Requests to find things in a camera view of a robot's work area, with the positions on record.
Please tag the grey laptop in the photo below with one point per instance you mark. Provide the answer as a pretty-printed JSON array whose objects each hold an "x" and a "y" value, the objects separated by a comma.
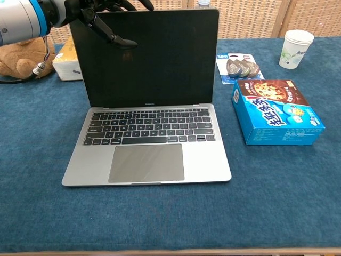
[{"x": 146, "y": 162}]

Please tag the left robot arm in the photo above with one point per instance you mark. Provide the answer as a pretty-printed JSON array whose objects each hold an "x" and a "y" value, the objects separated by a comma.
[{"x": 18, "y": 18}]

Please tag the gold tissue pack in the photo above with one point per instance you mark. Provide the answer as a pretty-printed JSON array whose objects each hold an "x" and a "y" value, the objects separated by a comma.
[{"x": 66, "y": 66}]

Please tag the brown plush toy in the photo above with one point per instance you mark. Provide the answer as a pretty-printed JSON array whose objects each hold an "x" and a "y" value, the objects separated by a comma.
[{"x": 10, "y": 57}]

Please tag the blue table cloth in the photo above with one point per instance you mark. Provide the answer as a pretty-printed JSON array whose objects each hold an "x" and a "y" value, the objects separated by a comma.
[{"x": 170, "y": 213}]

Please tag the rattan folding screen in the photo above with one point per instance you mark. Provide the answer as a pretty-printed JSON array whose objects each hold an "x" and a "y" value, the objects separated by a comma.
[{"x": 250, "y": 21}]

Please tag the blue cookie box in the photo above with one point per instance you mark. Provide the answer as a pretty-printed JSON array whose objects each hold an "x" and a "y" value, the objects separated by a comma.
[{"x": 277, "y": 112}]

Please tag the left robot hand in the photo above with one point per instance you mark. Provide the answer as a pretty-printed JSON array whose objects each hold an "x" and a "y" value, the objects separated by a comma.
[{"x": 80, "y": 10}]

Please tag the white paper cup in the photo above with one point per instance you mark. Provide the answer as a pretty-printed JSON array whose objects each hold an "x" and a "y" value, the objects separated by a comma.
[{"x": 293, "y": 53}]

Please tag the correction tape blister pack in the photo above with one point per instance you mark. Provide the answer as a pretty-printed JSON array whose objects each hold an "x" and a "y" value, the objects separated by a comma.
[{"x": 239, "y": 68}]

